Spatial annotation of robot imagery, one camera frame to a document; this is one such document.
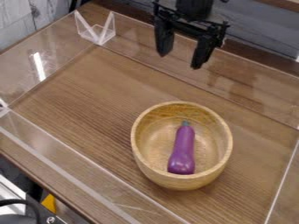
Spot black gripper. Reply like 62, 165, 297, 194
154, 0, 230, 69

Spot brown wooden bowl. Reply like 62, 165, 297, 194
131, 101, 234, 191

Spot purple toy eggplant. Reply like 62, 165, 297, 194
167, 121, 195, 175

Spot yellow tag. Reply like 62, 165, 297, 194
42, 194, 58, 214

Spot clear acrylic corner bracket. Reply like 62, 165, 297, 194
74, 11, 116, 46

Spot clear acrylic tray wall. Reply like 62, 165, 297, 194
0, 99, 190, 224

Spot black cable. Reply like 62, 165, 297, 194
0, 198, 44, 224

